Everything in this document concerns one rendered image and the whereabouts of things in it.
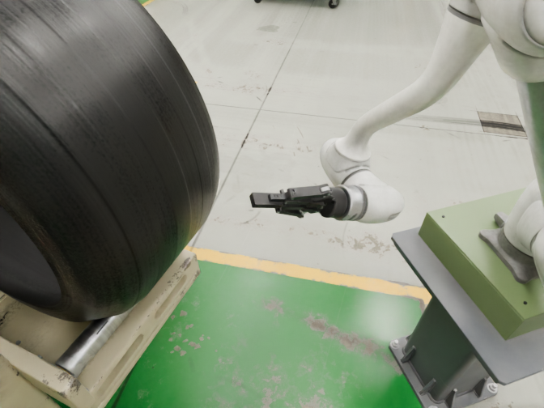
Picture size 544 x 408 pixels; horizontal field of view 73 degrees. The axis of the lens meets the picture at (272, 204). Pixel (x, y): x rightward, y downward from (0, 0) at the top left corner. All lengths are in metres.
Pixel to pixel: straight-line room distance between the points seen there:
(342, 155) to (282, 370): 0.99
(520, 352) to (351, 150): 0.66
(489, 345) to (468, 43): 0.73
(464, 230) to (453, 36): 0.62
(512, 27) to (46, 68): 0.51
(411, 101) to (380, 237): 1.40
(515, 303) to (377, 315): 0.86
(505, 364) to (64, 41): 1.09
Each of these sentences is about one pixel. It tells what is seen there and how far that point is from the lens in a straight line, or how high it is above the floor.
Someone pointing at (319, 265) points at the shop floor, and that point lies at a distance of 1.95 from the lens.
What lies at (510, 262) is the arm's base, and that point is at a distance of 1.16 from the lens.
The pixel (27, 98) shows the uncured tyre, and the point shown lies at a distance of 0.43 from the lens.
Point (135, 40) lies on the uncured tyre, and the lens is 0.52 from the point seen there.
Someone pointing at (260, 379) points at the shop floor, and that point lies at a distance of 1.65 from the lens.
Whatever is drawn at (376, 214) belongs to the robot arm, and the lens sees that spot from 0.95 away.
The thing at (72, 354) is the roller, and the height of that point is 0.92.
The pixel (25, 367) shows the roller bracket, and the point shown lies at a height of 0.95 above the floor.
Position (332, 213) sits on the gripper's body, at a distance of 0.87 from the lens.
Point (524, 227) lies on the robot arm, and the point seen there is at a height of 0.89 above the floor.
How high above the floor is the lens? 1.54
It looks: 43 degrees down
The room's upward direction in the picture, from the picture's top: straight up
